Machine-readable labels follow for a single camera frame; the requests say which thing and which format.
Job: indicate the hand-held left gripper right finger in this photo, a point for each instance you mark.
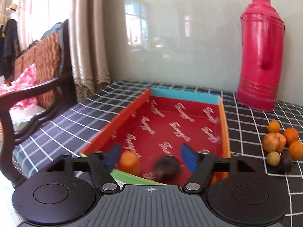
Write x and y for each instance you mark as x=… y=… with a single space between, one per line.
x=189 y=157

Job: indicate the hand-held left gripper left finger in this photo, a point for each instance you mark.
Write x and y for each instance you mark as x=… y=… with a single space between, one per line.
x=114 y=155

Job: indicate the orange mandarin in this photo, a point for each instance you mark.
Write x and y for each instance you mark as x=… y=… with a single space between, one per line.
x=129 y=162
x=274 y=126
x=290 y=136
x=297 y=150

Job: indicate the dark brown round fruit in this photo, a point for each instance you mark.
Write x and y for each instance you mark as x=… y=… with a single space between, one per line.
x=167 y=167

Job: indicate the red printed cardboard box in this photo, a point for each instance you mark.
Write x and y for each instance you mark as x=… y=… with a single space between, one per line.
x=180 y=127

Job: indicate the black white checked tablecloth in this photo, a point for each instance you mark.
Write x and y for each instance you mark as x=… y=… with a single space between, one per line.
x=71 y=123

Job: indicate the small yellow round fruit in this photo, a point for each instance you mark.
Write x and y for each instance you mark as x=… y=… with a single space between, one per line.
x=273 y=158

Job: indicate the pale orange persimmon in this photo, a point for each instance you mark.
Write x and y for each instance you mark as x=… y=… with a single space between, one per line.
x=273 y=142

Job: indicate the dark brown oblong fruit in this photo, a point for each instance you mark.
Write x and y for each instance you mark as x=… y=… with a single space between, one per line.
x=285 y=162

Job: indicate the dark wooden chair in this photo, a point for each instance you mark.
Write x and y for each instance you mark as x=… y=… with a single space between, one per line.
x=35 y=89

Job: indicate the pink white cloth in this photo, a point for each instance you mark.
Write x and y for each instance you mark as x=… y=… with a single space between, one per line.
x=23 y=80

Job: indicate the orange woven chair cushion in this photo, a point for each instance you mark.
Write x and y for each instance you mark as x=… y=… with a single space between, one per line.
x=45 y=56

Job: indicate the beige curtain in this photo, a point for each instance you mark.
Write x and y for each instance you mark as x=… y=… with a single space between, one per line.
x=88 y=33

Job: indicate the pink thermos flask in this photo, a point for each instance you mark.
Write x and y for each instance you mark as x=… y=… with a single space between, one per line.
x=260 y=52

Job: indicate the dark hanging clothes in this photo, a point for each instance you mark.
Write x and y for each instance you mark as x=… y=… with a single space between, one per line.
x=9 y=47

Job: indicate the straw hat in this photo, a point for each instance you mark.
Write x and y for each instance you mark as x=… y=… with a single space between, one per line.
x=11 y=7

